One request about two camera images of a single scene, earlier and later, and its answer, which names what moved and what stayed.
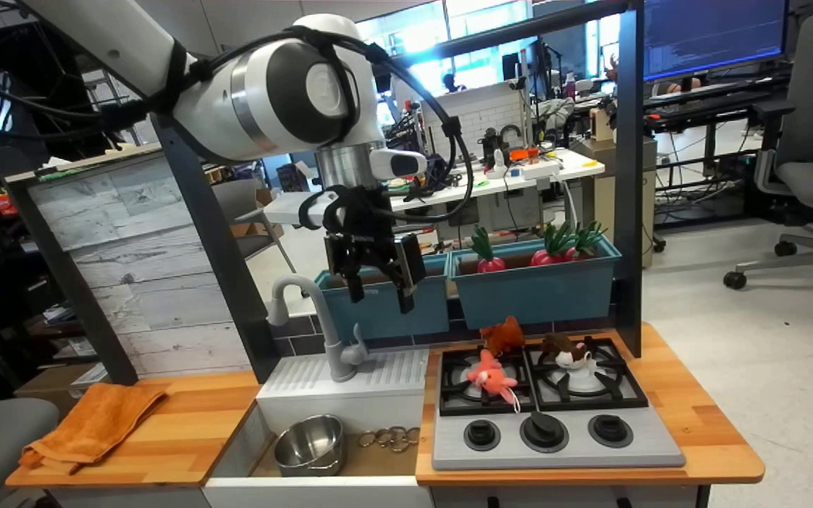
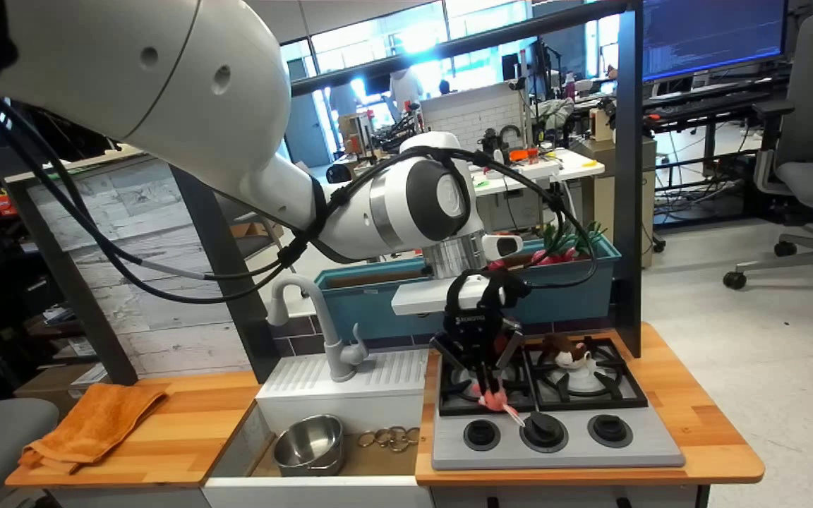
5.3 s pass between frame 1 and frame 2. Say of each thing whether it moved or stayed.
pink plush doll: moved
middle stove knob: stayed
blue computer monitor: stayed
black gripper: moved
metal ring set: stayed
